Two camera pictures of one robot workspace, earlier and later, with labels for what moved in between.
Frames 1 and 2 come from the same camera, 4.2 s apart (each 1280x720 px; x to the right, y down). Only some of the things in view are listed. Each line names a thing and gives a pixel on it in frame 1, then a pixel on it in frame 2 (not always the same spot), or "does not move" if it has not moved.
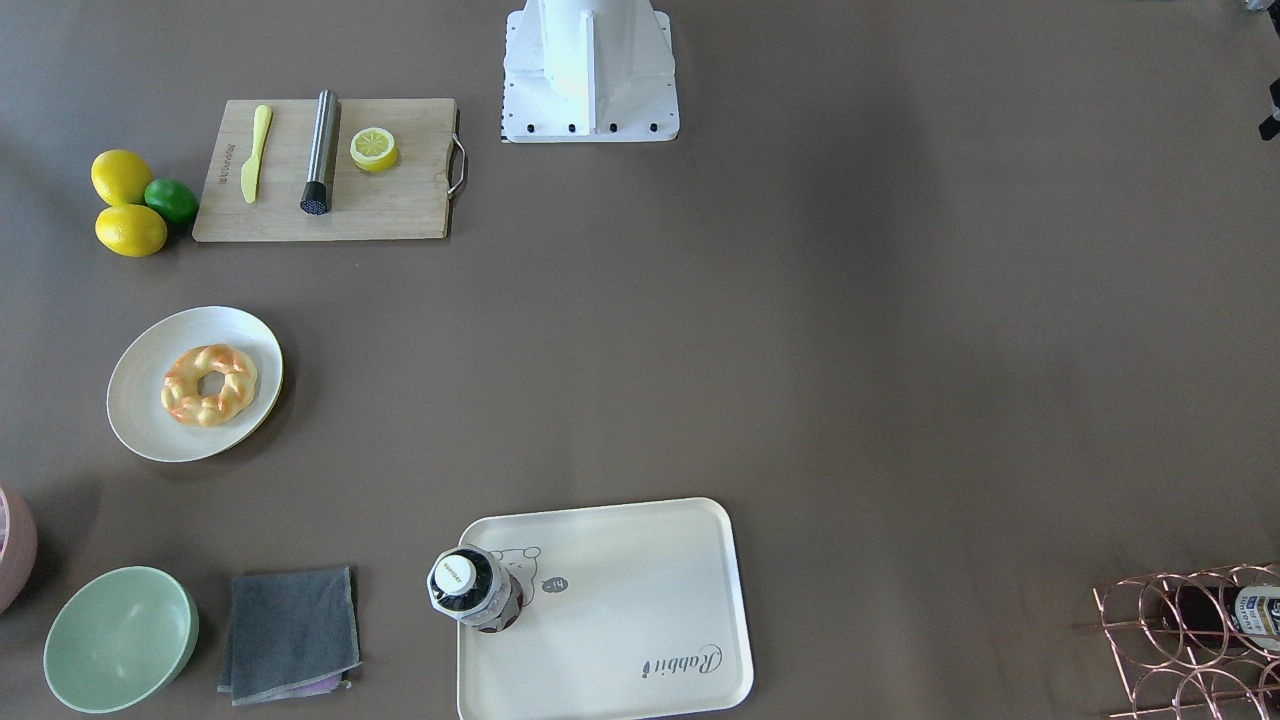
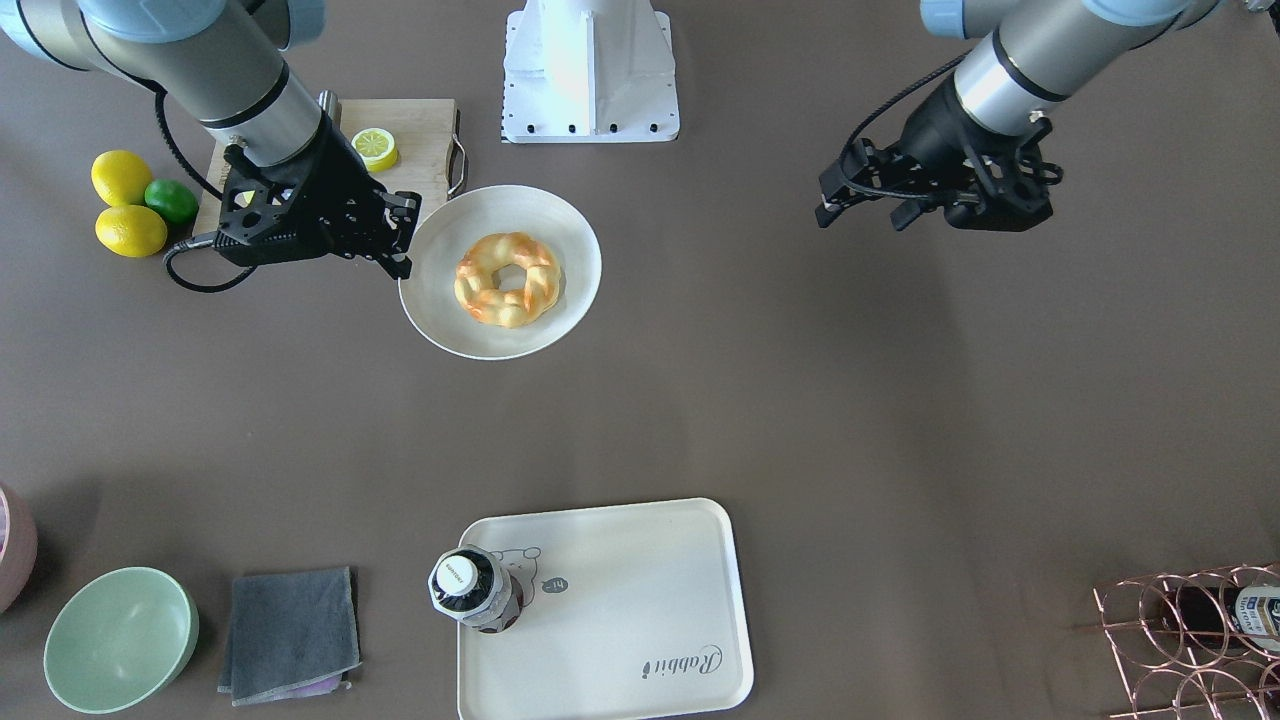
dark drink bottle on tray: (465, 583) does not move
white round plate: (193, 383) → (500, 271)
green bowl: (121, 640) does not move
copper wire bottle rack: (1197, 644) does not move
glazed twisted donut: (209, 385) → (479, 294)
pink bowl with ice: (19, 544) does not move
